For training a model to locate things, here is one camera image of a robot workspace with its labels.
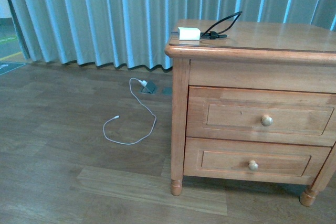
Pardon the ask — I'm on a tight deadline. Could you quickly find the grey pleated curtain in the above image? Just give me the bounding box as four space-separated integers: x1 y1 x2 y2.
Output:
8 0 335 69

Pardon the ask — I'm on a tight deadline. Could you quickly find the closed grey floor socket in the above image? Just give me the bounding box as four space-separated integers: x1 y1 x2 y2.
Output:
162 87 172 96

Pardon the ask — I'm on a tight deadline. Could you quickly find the wooden nightstand cabinet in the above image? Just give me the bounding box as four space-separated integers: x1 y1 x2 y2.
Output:
165 22 335 206

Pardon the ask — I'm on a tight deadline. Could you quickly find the wooden drawer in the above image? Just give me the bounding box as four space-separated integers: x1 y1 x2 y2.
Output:
184 138 331 185
186 86 335 146

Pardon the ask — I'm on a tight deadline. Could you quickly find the white cable on floor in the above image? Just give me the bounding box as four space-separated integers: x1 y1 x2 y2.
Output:
102 77 158 145

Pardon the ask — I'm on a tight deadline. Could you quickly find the open grey floor socket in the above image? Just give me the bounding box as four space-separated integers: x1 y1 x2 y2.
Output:
140 81 157 94

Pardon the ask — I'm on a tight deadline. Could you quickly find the white charger adapter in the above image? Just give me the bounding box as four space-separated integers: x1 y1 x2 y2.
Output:
171 27 201 40

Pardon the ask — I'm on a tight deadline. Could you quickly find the black charger cable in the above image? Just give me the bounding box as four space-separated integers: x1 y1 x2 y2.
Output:
199 11 243 40

